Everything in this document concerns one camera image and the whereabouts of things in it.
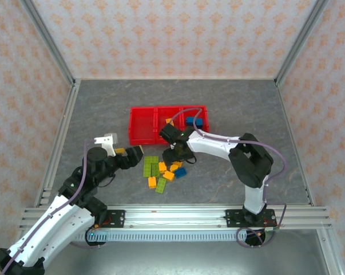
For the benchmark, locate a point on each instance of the orange lego brick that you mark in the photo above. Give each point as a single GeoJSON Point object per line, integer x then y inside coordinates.
{"type": "Point", "coordinates": [177, 165]}
{"type": "Point", "coordinates": [168, 175]}
{"type": "Point", "coordinates": [169, 121]}
{"type": "Point", "coordinates": [162, 167]}
{"type": "Point", "coordinates": [152, 182]}

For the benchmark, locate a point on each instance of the green lego brick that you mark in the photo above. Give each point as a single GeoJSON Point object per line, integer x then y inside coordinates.
{"type": "Point", "coordinates": [161, 185]}
{"type": "Point", "coordinates": [147, 169]}
{"type": "Point", "coordinates": [154, 169]}
{"type": "Point", "coordinates": [151, 159]}

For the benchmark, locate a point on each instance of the blue lego brick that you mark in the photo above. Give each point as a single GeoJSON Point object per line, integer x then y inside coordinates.
{"type": "Point", "coordinates": [180, 172]}
{"type": "Point", "coordinates": [190, 120]}
{"type": "Point", "coordinates": [200, 123]}

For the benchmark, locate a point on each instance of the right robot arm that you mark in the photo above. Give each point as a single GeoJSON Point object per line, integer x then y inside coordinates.
{"type": "Point", "coordinates": [212, 146]}

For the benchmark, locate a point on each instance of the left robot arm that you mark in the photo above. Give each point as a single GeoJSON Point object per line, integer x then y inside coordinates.
{"type": "Point", "coordinates": [52, 226]}

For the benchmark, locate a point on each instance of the red plastic bin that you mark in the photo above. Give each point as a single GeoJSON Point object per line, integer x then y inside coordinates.
{"type": "Point", "coordinates": [188, 113]}
{"type": "Point", "coordinates": [142, 126]}
{"type": "Point", "coordinates": [163, 113]}

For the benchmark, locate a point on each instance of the grey metal panel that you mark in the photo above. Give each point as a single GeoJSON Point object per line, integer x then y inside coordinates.
{"type": "Point", "coordinates": [175, 257]}

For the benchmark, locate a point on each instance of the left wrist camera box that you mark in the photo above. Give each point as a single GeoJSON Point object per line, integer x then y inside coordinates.
{"type": "Point", "coordinates": [110, 140]}

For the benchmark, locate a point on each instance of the aluminium side rail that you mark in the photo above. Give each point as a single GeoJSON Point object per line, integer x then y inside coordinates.
{"type": "Point", "coordinates": [285, 114]}
{"type": "Point", "coordinates": [58, 143]}

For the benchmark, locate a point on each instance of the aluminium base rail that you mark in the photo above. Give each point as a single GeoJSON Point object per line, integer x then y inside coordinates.
{"type": "Point", "coordinates": [175, 217]}

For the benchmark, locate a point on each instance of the aluminium rear rail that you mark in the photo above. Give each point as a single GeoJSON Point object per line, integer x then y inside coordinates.
{"type": "Point", "coordinates": [175, 78]}

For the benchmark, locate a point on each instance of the aluminium frame post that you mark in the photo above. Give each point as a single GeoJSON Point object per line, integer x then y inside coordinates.
{"type": "Point", "coordinates": [48, 40]}
{"type": "Point", "coordinates": [301, 40]}

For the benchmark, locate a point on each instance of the aluminium frame leg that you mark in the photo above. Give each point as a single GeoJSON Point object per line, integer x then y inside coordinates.
{"type": "Point", "coordinates": [328, 252]}

